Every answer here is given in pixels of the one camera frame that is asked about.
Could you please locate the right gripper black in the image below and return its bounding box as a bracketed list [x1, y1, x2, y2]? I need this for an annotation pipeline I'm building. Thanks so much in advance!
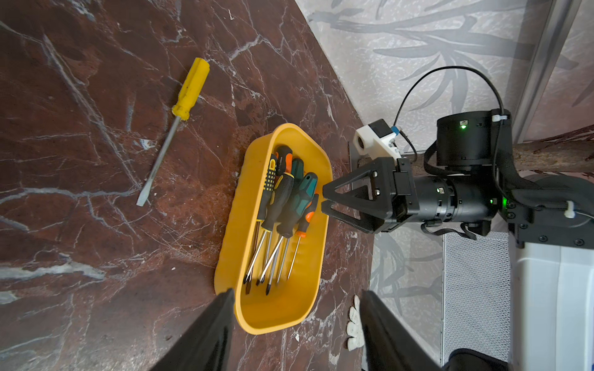
[321, 157, 499, 233]

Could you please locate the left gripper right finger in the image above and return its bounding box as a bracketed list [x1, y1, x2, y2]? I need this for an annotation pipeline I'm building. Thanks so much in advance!
[360, 291, 440, 370]

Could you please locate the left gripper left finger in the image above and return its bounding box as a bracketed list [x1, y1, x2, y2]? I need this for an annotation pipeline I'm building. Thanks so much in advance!
[152, 288, 235, 370]

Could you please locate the green black screwdriver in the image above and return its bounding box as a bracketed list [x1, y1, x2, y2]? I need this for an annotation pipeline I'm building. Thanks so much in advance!
[256, 172, 318, 295]
[275, 158, 304, 285]

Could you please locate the small orange black screwdriver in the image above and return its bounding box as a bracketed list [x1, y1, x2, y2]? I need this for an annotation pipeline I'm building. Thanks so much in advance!
[287, 193, 320, 279]

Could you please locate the black yellow small screwdriver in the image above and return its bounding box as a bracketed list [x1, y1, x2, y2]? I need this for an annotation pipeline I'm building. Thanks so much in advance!
[243, 173, 294, 284]

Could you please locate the large orange black screwdriver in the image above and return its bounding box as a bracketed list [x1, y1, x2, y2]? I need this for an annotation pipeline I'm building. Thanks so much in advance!
[263, 145, 292, 265]

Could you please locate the black yellow dotted screwdriver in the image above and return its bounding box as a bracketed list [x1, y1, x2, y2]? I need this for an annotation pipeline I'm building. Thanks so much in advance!
[244, 153, 278, 295]

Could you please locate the yellow handle screwdriver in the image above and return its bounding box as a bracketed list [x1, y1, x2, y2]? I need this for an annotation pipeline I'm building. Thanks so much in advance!
[136, 58, 210, 207]

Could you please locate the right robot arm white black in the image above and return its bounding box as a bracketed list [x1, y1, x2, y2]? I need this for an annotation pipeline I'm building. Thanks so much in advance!
[321, 108, 593, 370]

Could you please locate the yellow plastic storage box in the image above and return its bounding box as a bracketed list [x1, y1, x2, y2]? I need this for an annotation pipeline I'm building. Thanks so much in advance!
[214, 123, 333, 335]

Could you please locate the white work glove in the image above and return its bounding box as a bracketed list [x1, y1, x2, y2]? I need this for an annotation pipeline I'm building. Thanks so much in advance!
[346, 295, 365, 352]

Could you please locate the pink artificial blossom tree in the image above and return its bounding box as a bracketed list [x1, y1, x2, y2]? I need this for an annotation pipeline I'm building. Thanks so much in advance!
[410, 122, 594, 175]

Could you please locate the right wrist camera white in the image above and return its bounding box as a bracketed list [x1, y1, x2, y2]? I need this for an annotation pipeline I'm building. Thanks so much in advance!
[353, 119, 402, 161]

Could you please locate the white wire mesh basket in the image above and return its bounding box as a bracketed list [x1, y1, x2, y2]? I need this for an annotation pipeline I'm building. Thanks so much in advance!
[441, 232, 510, 364]

